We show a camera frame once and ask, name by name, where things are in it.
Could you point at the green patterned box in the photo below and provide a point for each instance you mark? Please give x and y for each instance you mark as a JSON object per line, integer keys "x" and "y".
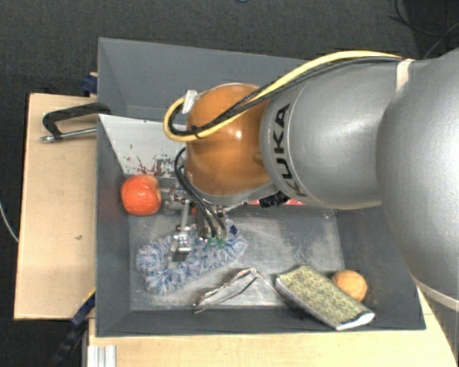
{"x": 319, "y": 296}

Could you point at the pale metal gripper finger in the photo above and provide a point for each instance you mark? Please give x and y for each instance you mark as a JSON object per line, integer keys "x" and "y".
{"x": 177, "y": 251}
{"x": 188, "y": 242}

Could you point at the grey metal bin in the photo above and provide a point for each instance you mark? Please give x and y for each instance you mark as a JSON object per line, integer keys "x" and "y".
{"x": 288, "y": 239}

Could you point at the small yellow-orange ball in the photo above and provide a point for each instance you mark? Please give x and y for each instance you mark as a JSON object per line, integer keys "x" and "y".
{"x": 350, "y": 284}

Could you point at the red-orange fruit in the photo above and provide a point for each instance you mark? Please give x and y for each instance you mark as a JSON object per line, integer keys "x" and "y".
{"x": 140, "y": 195}

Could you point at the red flat block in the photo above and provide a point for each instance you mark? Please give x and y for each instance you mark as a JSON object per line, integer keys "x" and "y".
{"x": 295, "y": 202}

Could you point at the blue and white fuzzy cloth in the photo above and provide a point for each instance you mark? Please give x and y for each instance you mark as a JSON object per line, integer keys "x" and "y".
{"x": 160, "y": 267}

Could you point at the pale cardboard board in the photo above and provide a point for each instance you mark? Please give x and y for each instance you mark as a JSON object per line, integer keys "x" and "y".
{"x": 55, "y": 208}

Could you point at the black cylinder on white bracket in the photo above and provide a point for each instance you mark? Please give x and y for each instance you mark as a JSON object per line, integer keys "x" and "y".
{"x": 274, "y": 200}

